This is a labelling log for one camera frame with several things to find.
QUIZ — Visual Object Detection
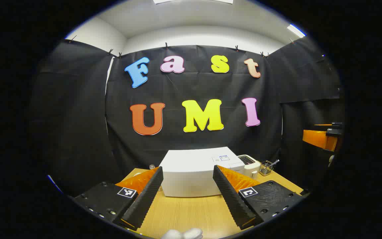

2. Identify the ceiling light panel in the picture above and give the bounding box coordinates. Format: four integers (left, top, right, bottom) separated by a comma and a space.
286, 24, 306, 38

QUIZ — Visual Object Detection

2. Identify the white toaster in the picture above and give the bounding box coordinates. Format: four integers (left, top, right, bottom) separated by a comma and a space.
237, 154, 261, 180

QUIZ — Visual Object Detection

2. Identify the white microwave oven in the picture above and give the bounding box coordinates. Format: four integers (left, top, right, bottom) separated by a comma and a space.
159, 147, 245, 198

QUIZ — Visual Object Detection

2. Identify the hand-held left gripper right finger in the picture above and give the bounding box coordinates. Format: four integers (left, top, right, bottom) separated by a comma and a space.
213, 165, 306, 230

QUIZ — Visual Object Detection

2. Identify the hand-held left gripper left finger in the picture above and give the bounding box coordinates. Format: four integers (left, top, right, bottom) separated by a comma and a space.
74, 166, 164, 231

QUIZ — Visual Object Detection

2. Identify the wire cutlery holder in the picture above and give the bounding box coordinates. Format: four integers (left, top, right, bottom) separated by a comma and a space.
259, 161, 274, 176

